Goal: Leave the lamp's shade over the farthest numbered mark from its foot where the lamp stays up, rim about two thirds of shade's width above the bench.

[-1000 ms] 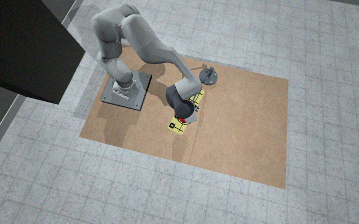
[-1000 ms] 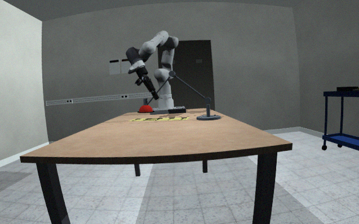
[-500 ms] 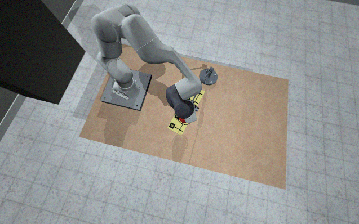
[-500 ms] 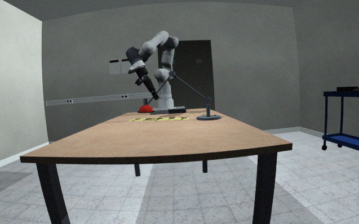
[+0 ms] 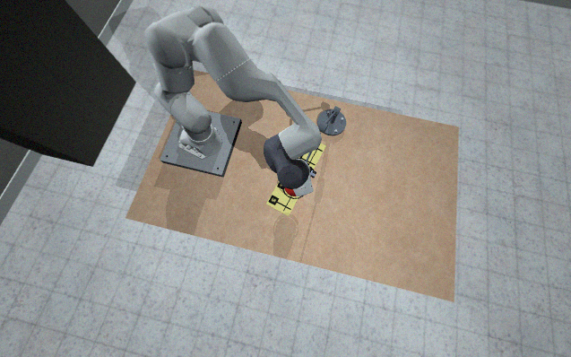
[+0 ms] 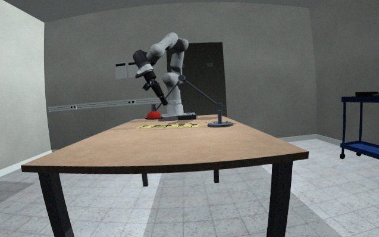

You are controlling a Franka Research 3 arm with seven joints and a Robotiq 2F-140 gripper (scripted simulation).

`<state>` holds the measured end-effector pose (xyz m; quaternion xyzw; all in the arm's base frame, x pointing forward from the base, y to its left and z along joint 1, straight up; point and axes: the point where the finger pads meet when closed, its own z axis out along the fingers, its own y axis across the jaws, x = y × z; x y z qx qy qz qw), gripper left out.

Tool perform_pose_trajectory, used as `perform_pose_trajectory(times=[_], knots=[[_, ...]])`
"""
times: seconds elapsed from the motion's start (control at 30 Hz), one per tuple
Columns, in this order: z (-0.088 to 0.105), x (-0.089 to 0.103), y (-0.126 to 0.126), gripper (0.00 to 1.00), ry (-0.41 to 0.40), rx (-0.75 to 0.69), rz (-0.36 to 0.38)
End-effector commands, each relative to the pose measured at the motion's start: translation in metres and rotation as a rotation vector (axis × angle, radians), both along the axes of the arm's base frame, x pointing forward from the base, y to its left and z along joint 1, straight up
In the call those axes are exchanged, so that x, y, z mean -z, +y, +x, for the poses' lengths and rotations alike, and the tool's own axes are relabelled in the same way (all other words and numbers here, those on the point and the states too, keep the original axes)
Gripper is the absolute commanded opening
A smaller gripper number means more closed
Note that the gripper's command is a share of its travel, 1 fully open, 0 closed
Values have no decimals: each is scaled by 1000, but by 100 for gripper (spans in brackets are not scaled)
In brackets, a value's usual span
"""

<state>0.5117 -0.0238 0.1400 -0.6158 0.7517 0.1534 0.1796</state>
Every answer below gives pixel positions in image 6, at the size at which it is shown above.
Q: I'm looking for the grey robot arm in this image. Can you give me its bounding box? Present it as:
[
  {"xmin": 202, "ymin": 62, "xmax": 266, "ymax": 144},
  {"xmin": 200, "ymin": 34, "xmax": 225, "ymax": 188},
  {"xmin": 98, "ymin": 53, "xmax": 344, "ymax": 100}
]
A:
[{"xmin": 133, "ymin": 32, "xmax": 189, "ymax": 116}]

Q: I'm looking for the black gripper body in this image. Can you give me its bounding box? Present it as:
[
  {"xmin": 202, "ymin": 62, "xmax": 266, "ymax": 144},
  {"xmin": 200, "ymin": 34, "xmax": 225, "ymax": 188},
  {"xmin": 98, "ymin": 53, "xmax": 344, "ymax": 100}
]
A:
[{"xmin": 143, "ymin": 70, "xmax": 156, "ymax": 86}]

